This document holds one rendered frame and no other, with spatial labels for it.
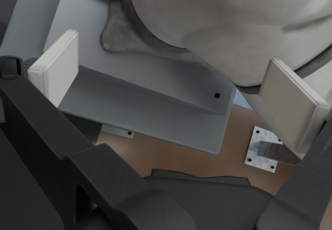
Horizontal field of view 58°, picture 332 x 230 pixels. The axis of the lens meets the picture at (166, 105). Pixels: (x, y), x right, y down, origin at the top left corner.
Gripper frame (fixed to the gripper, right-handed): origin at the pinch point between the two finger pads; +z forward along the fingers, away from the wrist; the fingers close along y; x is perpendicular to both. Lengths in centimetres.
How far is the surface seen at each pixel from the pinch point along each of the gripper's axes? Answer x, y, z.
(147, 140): -71, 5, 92
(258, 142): -74, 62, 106
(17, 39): -8.0, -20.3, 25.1
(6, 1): -20, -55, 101
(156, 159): -78, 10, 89
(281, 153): -69, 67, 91
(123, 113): -18.0, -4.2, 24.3
